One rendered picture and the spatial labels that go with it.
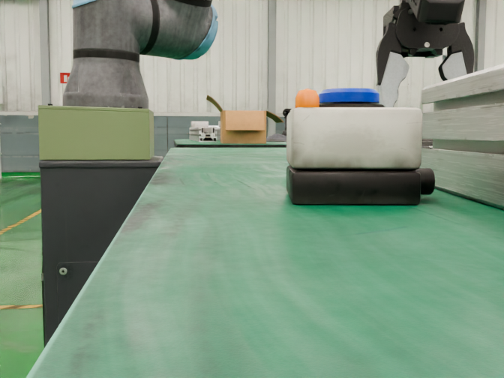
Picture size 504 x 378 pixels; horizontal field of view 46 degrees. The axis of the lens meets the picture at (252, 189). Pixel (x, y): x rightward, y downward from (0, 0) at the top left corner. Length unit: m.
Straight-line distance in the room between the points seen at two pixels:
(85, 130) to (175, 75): 10.56
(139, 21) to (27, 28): 10.91
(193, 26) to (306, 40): 10.79
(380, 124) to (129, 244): 0.19
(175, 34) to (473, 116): 0.79
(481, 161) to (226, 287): 0.26
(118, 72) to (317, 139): 0.73
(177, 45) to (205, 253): 0.94
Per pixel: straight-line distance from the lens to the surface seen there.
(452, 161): 0.45
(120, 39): 1.07
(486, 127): 0.39
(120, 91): 1.05
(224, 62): 11.62
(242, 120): 2.70
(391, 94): 0.72
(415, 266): 0.21
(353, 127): 0.37
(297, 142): 0.36
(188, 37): 1.15
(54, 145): 1.03
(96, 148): 1.02
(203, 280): 0.18
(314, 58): 11.90
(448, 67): 0.74
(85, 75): 1.07
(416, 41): 0.73
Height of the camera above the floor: 0.82
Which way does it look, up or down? 5 degrees down
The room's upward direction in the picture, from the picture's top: straight up
